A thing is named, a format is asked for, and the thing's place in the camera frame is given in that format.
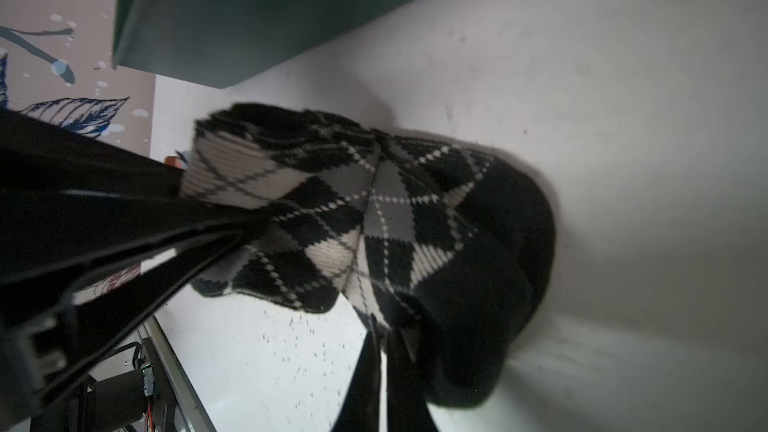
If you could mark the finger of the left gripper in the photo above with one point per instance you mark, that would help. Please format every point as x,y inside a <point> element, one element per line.
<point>385,392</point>

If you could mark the blue orange green striped sock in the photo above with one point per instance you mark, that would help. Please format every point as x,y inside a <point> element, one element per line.
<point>178,160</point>

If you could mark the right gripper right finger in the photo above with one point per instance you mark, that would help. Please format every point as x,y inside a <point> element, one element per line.
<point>69,202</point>

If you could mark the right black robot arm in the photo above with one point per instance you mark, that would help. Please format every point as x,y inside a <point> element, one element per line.
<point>117,402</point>

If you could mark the black grey argyle sock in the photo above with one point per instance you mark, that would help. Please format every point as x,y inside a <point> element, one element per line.
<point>451,245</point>

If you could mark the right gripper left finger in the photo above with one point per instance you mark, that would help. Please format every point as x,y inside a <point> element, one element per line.
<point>49,342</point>

